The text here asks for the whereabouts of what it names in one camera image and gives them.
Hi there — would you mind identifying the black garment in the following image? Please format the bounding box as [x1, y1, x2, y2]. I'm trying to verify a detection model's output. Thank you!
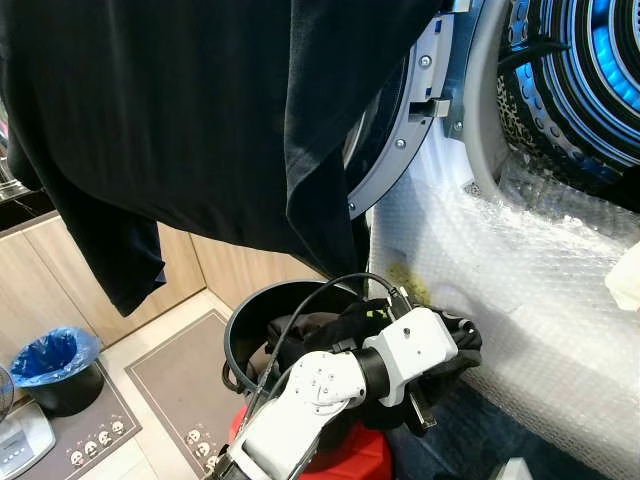
[0, 0, 443, 317]

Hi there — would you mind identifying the clear bubble wrap sheet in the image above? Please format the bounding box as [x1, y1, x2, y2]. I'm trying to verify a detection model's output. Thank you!
[368, 148, 640, 480]

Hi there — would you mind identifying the dark blue cloth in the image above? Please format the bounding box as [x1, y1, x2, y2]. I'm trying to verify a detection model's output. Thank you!
[388, 378, 606, 480]

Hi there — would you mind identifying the white paper label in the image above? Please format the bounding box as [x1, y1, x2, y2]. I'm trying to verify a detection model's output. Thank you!
[604, 240, 640, 312]

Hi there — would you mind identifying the black round laundry bucket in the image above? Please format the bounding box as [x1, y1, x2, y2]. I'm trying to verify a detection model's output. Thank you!
[224, 279, 403, 403]

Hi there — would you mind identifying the grey round washer door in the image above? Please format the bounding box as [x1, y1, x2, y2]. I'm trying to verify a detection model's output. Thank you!
[344, 0, 471, 221]

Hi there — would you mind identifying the leopard print garment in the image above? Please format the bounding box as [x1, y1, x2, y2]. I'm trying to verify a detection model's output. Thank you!
[497, 70, 566, 173]

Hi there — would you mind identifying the grey washer door gasket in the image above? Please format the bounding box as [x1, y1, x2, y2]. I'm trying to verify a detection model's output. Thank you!
[460, 0, 523, 201]

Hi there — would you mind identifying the blue lit steel washer drum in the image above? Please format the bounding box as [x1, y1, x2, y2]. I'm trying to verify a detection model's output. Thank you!
[497, 0, 640, 193]

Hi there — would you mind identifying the dark printed floor mat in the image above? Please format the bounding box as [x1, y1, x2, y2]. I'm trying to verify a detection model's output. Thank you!
[18, 368, 143, 480]

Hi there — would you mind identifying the black bin with blue liner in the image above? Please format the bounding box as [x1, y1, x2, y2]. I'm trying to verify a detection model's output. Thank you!
[8, 326, 106, 418]

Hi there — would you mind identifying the light wooden cabinet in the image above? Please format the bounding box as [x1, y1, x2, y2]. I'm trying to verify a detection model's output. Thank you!
[0, 214, 336, 373]

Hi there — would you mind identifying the white bathroom scale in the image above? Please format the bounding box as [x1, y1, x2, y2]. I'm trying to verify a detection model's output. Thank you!
[0, 398, 57, 480]

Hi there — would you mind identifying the dark countertop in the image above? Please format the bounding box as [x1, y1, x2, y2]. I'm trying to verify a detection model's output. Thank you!
[0, 186, 58, 234]

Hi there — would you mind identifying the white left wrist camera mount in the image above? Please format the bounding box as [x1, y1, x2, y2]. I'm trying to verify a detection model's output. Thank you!
[363, 306, 462, 407]

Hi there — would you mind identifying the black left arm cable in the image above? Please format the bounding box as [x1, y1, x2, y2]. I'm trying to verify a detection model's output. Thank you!
[232, 272, 413, 413]

